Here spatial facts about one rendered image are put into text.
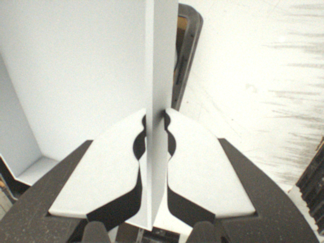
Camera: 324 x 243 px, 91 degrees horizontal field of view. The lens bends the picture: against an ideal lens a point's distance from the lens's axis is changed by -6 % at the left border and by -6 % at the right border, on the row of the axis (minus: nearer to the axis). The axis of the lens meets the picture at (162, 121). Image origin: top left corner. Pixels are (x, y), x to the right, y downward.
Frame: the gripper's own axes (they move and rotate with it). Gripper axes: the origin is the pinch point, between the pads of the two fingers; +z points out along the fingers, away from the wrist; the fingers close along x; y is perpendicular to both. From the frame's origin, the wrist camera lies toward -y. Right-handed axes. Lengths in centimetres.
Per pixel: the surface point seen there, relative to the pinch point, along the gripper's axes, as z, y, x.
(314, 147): 28, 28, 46
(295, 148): 29, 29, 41
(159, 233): 70, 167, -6
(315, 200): 45, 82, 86
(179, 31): 25.3, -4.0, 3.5
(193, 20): 14.8, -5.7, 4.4
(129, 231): 25, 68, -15
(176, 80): 15.5, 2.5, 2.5
